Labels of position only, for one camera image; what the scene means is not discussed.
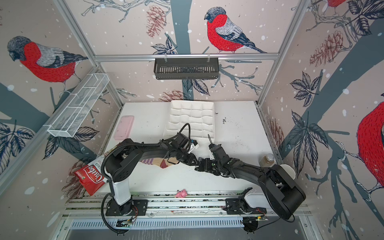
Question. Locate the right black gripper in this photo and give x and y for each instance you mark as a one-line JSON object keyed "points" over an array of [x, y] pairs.
{"points": [[207, 164]]}

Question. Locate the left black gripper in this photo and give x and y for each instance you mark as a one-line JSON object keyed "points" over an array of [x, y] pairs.
{"points": [[190, 161]]}

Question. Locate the black grey argyle sock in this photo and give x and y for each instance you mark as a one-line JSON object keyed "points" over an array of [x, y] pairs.
{"points": [[204, 165]]}

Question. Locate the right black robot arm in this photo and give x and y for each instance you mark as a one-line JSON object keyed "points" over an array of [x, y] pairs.
{"points": [[281, 191]]}

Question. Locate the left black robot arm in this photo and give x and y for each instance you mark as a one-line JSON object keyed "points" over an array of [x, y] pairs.
{"points": [[121, 161]]}

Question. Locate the beige maroon striped sock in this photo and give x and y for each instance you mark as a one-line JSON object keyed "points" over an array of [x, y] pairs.
{"points": [[162, 163]]}

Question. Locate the white compartment organizer tray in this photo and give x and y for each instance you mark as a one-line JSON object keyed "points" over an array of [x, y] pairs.
{"points": [[199, 115]]}

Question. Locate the small pink toy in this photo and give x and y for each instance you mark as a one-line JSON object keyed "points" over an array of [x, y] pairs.
{"points": [[181, 194]]}

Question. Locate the amber jar with lid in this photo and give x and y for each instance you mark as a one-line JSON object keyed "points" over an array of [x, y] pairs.
{"points": [[267, 161]]}

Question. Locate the pink rectangular case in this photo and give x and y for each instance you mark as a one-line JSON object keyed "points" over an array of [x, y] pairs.
{"points": [[124, 128]]}

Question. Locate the white paper cup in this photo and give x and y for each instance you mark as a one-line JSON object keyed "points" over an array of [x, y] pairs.
{"points": [[289, 170]]}

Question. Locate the red snack chip bag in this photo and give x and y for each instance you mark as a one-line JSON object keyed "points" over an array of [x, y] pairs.
{"points": [[90, 176]]}

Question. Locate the horizontal aluminium back bar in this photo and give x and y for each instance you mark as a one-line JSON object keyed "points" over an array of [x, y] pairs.
{"points": [[149, 58]]}

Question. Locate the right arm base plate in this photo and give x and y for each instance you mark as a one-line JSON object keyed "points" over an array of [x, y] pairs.
{"points": [[247, 203]]}

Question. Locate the aluminium front rail frame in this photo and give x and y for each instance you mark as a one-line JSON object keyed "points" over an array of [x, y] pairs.
{"points": [[166, 205]]}

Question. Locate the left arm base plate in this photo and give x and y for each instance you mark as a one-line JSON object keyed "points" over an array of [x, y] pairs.
{"points": [[130, 208]]}

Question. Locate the black hanging wall basket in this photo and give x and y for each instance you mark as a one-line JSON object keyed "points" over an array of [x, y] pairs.
{"points": [[186, 69]]}

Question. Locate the white wire mesh shelf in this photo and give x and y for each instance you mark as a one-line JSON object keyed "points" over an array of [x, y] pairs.
{"points": [[72, 116]]}

